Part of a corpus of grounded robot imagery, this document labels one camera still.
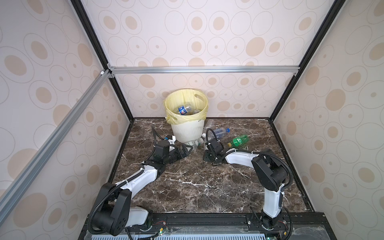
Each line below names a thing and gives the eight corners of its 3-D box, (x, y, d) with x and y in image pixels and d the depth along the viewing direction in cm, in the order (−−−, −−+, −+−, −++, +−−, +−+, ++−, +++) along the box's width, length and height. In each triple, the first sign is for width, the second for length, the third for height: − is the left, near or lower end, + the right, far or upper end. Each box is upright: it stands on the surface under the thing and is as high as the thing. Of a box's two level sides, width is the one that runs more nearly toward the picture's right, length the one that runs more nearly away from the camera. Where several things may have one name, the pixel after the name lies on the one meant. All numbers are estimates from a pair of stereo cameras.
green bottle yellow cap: (232, 152, 102) (234, 147, 98) (226, 146, 106) (228, 141, 101) (248, 143, 107) (251, 137, 103) (242, 137, 111) (244, 132, 106)
